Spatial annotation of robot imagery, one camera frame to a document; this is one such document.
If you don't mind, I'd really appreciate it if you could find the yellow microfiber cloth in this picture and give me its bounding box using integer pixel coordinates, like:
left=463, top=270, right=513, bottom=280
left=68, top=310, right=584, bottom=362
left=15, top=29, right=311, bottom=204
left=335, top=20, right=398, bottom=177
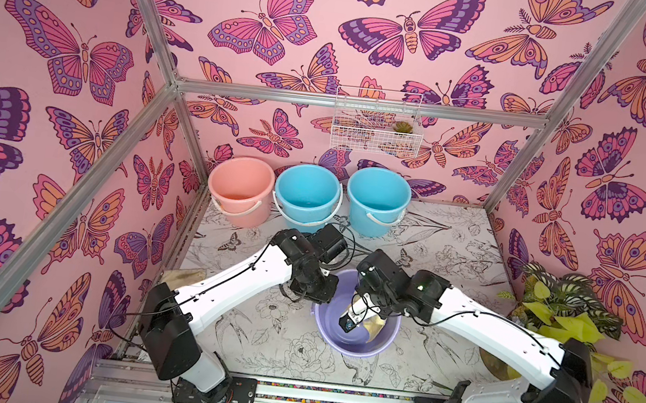
left=361, top=317, right=386, bottom=343

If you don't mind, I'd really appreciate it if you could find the blue bucket white handle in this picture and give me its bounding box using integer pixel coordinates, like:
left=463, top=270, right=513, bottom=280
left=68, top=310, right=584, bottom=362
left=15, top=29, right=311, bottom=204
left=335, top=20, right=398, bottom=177
left=273, top=164, right=343, bottom=233

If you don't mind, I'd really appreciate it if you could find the purple plastic bucket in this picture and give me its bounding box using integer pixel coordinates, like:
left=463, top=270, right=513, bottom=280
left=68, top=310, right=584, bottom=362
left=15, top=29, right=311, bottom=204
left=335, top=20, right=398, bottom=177
left=313, top=269, right=401, bottom=359

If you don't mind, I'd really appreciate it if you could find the pink plastic bucket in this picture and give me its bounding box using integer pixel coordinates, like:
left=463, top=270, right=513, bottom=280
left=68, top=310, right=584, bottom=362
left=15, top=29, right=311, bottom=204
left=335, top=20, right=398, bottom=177
left=208, top=157, right=276, bottom=229

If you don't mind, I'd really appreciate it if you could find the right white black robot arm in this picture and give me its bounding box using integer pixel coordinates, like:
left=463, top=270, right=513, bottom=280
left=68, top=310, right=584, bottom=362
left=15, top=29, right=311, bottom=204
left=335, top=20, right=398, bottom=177
left=339, top=250, right=593, bottom=403

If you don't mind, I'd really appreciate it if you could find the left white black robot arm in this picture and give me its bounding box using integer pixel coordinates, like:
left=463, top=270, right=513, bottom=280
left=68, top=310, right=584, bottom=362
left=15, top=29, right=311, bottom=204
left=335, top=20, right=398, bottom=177
left=136, top=224, right=348, bottom=403

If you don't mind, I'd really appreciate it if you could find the beige worn cloth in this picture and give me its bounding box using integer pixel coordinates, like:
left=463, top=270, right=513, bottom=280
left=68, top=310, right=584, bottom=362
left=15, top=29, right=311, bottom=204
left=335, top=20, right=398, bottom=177
left=159, top=268, right=207, bottom=291

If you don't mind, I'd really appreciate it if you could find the small green succulent plant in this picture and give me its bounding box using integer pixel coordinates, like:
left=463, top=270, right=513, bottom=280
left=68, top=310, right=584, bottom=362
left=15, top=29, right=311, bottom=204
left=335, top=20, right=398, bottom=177
left=392, top=121, right=414, bottom=135

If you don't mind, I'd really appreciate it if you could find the green leafy potted plant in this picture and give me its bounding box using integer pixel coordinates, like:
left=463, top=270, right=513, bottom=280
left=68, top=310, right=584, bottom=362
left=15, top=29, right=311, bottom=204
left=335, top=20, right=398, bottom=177
left=499, top=258, right=646, bottom=403

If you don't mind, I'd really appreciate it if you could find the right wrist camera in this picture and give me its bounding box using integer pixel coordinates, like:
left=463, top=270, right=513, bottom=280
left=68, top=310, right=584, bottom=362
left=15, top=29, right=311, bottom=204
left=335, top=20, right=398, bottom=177
left=338, top=294, right=376, bottom=333

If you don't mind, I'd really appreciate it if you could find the white wire wall basket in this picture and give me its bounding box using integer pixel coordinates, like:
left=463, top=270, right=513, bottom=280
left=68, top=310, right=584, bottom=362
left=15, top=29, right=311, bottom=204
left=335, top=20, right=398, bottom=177
left=327, top=86, right=424, bottom=160

